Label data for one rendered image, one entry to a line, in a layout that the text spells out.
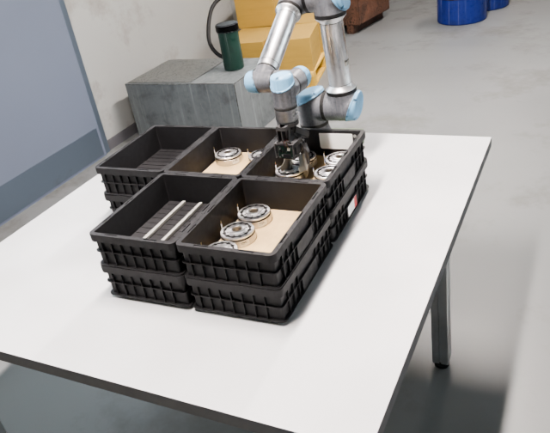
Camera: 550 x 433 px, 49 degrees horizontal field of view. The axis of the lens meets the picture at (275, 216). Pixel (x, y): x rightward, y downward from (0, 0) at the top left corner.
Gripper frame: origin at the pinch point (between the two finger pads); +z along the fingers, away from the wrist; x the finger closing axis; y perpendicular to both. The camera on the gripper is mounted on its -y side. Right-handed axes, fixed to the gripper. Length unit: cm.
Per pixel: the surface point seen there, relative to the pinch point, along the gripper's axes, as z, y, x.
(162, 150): 2, -11, -69
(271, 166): -2.3, 1.5, -9.7
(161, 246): -7, 61, -10
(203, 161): -1.0, 0.5, -39.9
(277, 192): -4.0, 21.4, 4.0
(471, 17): 78, -521, -69
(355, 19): 68, -490, -190
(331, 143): -2.8, -18.6, 4.1
